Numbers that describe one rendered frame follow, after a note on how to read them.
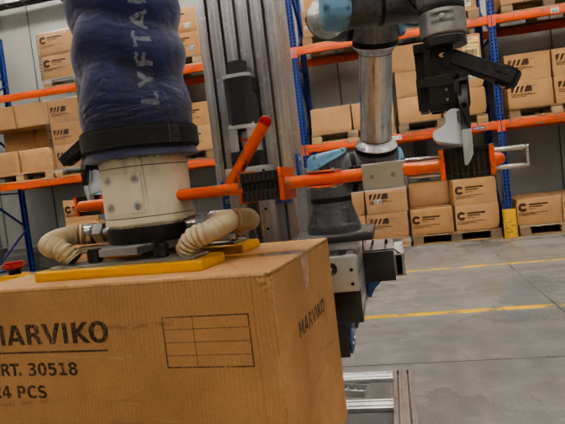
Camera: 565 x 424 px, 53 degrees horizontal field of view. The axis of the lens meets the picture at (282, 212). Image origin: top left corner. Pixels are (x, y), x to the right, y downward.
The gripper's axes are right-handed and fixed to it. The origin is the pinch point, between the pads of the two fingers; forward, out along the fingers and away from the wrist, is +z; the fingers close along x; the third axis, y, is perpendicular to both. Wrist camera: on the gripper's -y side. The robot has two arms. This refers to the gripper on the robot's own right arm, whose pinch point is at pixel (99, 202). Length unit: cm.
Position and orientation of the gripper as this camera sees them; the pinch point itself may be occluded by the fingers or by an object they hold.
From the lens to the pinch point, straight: 152.2
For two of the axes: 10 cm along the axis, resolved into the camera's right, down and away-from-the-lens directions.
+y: 9.5, -0.8, -3.0
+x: 2.9, -1.0, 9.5
